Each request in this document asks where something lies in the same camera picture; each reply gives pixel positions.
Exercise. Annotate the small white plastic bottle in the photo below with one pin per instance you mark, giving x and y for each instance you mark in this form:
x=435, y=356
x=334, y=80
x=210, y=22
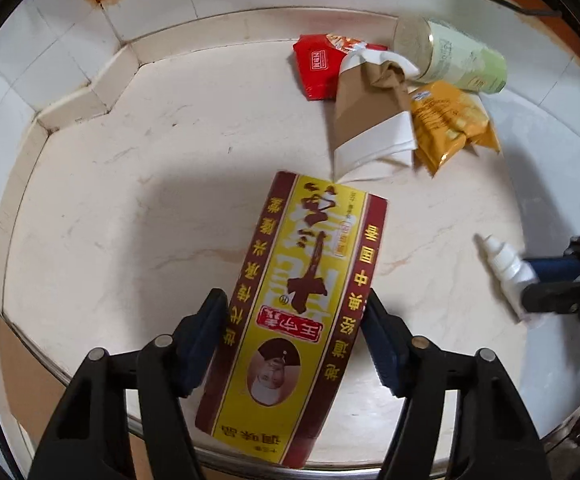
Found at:
x=505, y=265

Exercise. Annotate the red snack packet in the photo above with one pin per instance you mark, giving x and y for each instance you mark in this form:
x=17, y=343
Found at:
x=317, y=67

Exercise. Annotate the brown white paper carton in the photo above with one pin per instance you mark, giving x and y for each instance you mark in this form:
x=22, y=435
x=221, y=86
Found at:
x=365, y=105

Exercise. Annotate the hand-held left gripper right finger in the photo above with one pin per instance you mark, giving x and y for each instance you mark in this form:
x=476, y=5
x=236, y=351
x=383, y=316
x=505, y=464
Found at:
x=381, y=347

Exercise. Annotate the brown cardboard sheet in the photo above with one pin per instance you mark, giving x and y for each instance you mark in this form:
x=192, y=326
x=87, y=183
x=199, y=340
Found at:
x=29, y=375

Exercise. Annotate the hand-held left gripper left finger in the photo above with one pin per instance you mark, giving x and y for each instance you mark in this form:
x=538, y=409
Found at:
x=194, y=352

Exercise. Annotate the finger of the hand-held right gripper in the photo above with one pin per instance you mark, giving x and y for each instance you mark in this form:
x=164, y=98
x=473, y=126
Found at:
x=550, y=297
x=550, y=267

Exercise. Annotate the yellow snack bag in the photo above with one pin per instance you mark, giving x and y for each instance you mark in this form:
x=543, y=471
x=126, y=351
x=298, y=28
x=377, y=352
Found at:
x=445, y=120

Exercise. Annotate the pale green canister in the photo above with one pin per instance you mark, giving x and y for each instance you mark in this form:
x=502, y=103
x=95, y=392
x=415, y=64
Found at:
x=460, y=60

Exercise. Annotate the yellow red spice box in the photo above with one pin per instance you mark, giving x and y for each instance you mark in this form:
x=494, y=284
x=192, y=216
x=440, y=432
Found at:
x=295, y=310

